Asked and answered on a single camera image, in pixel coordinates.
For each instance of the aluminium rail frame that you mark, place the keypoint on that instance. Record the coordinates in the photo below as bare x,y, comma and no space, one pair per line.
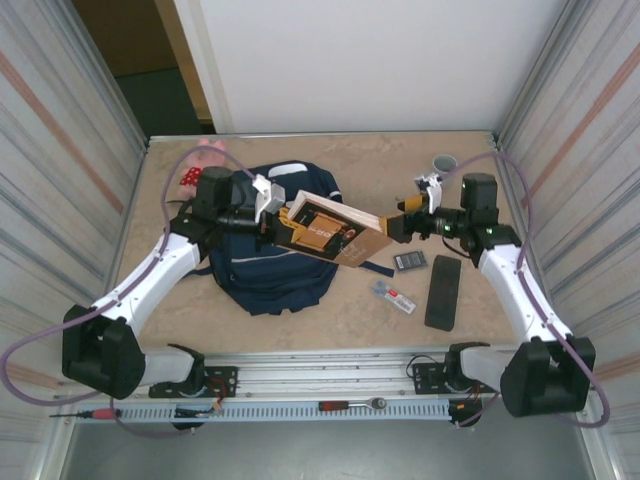
325,372

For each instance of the clear plastic supplies box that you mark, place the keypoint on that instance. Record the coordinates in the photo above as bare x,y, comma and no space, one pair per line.
394,296

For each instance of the pink plush pig toy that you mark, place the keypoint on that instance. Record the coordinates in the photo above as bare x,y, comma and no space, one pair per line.
202,160

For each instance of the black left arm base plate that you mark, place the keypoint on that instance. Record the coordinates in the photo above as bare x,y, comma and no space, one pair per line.
222,380

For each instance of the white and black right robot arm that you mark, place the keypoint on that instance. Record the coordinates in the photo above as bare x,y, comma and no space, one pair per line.
515,290

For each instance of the navy blue backpack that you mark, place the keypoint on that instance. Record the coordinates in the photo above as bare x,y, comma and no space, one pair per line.
270,275

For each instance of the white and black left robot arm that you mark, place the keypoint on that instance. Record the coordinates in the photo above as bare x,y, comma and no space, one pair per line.
150,285

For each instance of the grey plastic cup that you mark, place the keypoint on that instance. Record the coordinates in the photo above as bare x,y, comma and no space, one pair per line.
444,167

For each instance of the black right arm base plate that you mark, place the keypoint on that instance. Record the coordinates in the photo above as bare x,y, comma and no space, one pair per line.
427,377

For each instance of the brown and black hardcover book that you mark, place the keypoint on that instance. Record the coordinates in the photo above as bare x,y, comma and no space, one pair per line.
330,235

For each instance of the dark grey calculator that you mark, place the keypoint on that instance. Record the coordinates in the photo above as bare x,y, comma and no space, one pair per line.
411,261

